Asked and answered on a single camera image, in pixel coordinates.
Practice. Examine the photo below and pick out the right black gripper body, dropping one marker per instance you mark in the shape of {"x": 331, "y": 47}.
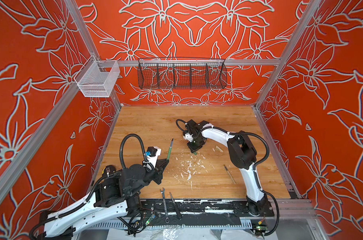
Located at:
{"x": 195, "y": 144}

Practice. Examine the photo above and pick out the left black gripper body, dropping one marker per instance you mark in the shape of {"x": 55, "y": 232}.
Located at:
{"x": 149, "y": 176}

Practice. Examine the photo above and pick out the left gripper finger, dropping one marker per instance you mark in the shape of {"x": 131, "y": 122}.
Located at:
{"x": 162, "y": 163}
{"x": 160, "y": 172}

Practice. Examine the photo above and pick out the green pen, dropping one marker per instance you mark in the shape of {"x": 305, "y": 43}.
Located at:
{"x": 170, "y": 149}

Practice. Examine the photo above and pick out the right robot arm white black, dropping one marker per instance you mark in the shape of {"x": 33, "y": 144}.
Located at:
{"x": 242, "y": 154}

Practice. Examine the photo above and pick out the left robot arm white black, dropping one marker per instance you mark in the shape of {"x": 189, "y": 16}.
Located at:
{"x": 116, "y": 194}

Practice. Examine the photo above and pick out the beige pen cap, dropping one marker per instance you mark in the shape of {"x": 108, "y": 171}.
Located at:
{"x": 219, "y": 149}

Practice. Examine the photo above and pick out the beige pen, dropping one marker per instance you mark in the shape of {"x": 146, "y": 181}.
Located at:
{"x": 229, "y": 174}

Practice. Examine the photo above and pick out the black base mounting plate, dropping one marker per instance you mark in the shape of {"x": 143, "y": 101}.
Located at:
{"x": 208, "y": 213}

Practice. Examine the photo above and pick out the black screwdriver tool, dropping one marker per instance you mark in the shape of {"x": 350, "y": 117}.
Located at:
{"x": 178, "y": 213}

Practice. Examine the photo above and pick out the silver wrench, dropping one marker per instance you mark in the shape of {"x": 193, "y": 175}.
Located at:
{"x": 167, "y": 219}

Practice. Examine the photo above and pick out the yellow black tape measure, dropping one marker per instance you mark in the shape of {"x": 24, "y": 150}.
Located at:
{"x": 109, "y": 172}

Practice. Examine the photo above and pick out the white mesh basket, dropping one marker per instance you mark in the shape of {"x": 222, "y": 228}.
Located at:
{"x": 97, "y": 79}

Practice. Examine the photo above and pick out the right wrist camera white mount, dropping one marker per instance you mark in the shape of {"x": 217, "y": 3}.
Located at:
{"x": 188, "y": 137}

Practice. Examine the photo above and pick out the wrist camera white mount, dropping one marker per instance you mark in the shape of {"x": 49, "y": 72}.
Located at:
{"x": 188, "y": 137}
{"x": 151, "y": 156}

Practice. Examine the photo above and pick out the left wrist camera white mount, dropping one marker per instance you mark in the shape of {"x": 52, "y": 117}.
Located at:
{"x": 151, "y": 156}

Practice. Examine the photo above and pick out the black wire basket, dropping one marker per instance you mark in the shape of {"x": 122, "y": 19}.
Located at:
{"x": 171, "y": 73}

